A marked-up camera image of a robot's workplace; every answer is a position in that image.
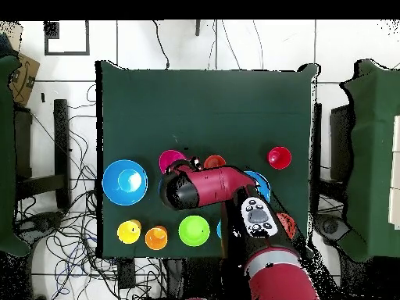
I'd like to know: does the pink bowl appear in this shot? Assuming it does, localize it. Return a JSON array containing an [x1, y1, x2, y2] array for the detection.
[[158, 148, 188, 175]]

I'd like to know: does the dark green tablecloth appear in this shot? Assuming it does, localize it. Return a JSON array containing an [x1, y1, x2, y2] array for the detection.
[[95, 59, 320, 261]]

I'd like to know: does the large blue bowl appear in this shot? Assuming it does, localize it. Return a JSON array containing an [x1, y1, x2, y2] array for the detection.
[[243, 170, 272, 204], [102, 159, 149, 206]]

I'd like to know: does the green bowl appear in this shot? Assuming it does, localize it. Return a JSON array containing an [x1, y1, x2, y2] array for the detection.
[[178, 214, 211, 248]]

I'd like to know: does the red cup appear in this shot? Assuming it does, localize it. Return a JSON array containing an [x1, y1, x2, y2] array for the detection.
[[266, 145, 293, 170]]

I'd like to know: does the light orange cup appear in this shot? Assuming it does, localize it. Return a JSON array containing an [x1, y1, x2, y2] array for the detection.
[[144, 225, 169, 252]]

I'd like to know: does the yellow cup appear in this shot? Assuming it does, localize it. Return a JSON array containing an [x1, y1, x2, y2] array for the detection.
[[116, 219, 142, 245]]

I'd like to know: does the orange bowl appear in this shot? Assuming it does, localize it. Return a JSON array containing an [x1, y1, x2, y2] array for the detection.
[[275, 212, 297, 240]]

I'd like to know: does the black power strip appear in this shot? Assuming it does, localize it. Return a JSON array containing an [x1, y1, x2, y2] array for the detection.
[[117, 258, 138, 291]]

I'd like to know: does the black metal stand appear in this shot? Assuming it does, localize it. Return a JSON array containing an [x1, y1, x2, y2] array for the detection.
[[13, 98, 71, 210], [312, 102, 355, 216]]

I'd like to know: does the green cloth side table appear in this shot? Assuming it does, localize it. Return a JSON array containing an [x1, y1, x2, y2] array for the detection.
[[0, 55, 30, 257], [340, 59, 400, 263]]

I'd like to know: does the cardboard box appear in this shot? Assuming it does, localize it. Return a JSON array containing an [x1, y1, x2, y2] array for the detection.
[[8, 52, 41, 108]]

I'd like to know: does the white box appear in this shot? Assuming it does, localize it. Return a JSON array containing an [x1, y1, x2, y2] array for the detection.
[[387, 114, 400, 230]]

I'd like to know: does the black cable with plug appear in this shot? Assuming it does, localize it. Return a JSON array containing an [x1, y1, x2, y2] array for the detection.
[[152, 20, 171, 70]]

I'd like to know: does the grey pedestal foot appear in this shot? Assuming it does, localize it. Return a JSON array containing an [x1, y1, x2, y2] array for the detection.
[[313, 213, 351, 245], [15, 211, 65, 240]]

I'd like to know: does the black square floor frame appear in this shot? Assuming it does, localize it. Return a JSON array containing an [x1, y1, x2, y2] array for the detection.
[[44, 20, 91, 56]]

